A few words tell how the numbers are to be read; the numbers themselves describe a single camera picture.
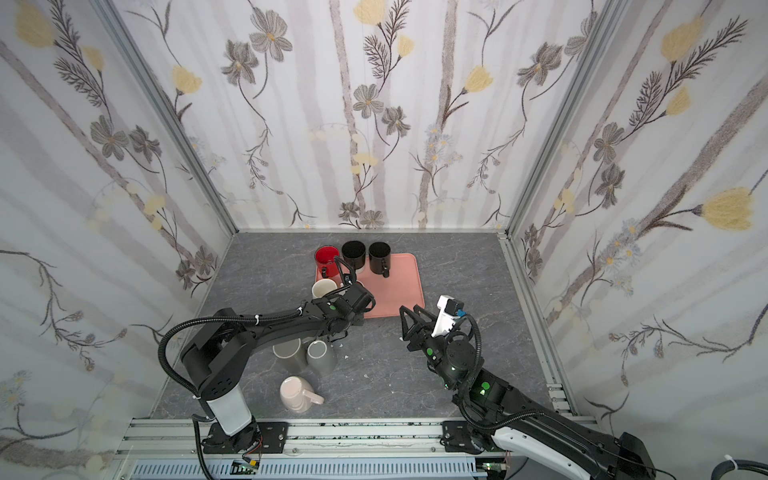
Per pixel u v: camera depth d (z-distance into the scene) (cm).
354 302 71
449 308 61
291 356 78
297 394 72
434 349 61
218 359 46
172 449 73
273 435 74
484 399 55
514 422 51
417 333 62
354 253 102
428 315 69
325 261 106
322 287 97
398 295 101
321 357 79
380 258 102
